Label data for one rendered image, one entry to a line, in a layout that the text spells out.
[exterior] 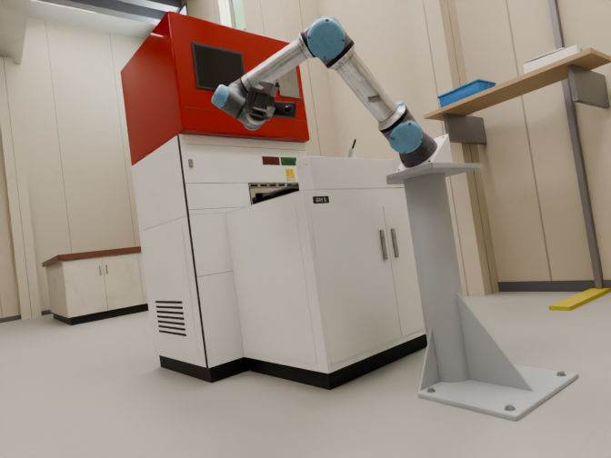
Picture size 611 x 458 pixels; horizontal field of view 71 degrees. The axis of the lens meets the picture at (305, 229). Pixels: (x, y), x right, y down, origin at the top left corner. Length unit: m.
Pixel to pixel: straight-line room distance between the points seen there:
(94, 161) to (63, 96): 1.38
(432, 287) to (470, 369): 0.33
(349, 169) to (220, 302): 0.90
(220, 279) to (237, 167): 0.60
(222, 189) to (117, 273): 4.32
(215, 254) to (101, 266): 4.30
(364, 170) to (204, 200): 0.80
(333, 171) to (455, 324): 0.79
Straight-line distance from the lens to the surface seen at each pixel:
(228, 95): 1.55
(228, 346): 2.23
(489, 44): 4.08
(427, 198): 1.69
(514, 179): 3.83
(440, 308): 1.71
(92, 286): 6.37
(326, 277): 1.76
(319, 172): 1.81
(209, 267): 2.17
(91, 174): 9.83
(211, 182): 2.23
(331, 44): 1.45
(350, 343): 1.86
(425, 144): 1.72
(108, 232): 9.69
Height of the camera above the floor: 0.59
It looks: 2 degrees up
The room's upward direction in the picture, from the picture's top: 8 degrees counter-clockwise
